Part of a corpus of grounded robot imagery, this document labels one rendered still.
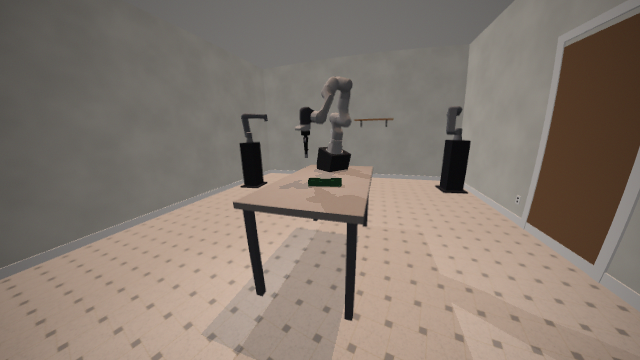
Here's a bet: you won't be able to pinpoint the green three-compartment bin rack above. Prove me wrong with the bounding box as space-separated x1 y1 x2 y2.
308 178 342 187

